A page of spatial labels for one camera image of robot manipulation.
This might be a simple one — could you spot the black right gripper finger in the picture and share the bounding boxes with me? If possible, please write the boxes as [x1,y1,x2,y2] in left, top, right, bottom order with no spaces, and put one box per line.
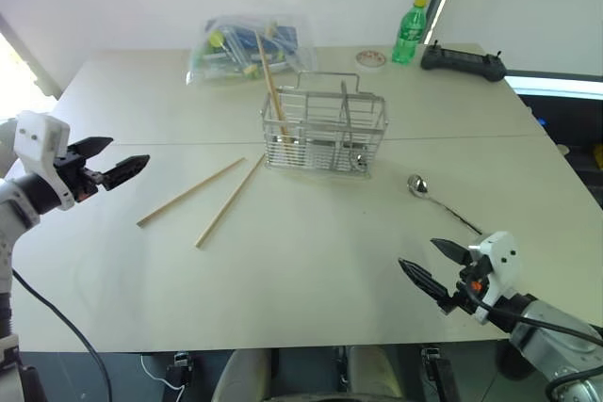
[430,237,473,266]
[398,257,454,306]

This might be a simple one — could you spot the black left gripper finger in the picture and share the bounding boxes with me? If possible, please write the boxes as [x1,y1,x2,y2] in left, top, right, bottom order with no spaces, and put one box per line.
[100,153,152,191]
[70,136,115,159]

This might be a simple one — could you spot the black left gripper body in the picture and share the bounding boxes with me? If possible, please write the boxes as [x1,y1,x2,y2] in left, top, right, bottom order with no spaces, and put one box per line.
[52,145,113,204]

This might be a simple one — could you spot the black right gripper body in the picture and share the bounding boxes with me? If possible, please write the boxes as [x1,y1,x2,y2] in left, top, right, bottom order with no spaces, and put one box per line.
[441,250,494,318]

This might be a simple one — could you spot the wooden chopstick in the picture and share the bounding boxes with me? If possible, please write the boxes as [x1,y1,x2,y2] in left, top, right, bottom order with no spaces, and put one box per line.
[136,156,247,228]
[194,153,267,249]
[254,29,291,140]

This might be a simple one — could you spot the beige rounded shape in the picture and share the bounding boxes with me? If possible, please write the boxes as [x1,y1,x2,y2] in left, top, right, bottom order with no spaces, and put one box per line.
[345,344,404,402]
[209,348,277,402]

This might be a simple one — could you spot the clear plastic bag of items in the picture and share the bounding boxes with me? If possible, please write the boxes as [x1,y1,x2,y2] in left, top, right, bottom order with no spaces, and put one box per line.
[185,12,318,89]

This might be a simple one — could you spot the black remote controller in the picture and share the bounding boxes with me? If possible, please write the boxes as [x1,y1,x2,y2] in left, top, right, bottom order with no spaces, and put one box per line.
[419,39,509,84]

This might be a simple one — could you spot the green plastic bottle yellow cap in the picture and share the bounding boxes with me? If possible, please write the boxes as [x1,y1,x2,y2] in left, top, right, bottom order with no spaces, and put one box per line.
[391,0,430,66]

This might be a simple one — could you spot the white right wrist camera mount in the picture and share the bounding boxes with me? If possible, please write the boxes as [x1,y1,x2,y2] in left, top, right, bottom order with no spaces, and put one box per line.
[467,231,520,326]

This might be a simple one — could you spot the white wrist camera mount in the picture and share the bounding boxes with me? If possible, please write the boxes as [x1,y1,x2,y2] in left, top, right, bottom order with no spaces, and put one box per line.
[467,231,520,326]
[13,110,76,211]

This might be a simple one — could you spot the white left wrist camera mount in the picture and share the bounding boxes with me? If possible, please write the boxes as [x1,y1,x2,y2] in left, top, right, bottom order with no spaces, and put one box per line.
[13,110,76,211]

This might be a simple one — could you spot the long-handled metal spoon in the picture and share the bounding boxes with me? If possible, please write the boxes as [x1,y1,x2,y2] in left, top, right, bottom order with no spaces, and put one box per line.
[406,174,484,236]

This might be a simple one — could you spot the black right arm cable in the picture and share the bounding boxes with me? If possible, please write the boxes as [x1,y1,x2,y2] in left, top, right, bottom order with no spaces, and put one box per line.
[466,279,603,343]

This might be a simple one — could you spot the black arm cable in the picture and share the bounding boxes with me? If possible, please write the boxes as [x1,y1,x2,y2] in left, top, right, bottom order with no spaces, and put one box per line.
[10,268,115,402]
[466,279,603,343]

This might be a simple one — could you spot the black table leg bracket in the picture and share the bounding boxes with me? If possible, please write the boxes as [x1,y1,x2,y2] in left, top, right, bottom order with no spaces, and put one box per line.
[165,349,196,393]
[419,346,462,402]

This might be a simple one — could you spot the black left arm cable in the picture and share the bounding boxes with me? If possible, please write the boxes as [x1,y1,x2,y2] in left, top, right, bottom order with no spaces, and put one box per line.
[10,268,115,402]

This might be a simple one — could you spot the metal wire cutlery basket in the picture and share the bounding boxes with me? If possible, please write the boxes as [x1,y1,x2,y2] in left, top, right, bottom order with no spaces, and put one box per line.
[258,70,392,181]

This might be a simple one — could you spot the thin white cable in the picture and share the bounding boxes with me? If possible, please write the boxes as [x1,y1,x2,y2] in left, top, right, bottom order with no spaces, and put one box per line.
[139,353,187,394]

